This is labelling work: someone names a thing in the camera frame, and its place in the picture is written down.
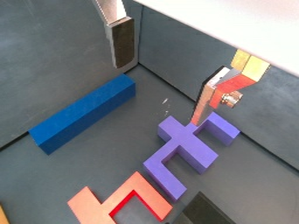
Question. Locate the blue rectangular block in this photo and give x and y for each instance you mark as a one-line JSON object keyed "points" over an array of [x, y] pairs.
{"points": [[56, 130]]}

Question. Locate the red zigzag block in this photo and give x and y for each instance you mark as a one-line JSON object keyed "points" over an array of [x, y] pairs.
{"points": [[94, 212]]}

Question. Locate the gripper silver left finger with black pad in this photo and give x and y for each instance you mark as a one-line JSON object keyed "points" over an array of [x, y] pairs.
{"points": [[120, 30]]}

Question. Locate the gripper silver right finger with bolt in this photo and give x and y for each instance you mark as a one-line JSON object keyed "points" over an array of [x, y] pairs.
{"points": [[220, 88]]}

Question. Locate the yellow board with cutouts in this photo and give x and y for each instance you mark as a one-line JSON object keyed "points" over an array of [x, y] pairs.
{"points": [[3, 218]]}

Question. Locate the purple zigzag block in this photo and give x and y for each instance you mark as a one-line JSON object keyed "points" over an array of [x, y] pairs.
{"points": [[182, 142]]}

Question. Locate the black block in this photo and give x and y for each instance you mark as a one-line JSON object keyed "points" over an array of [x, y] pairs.
{"points": [[202, 212]]}

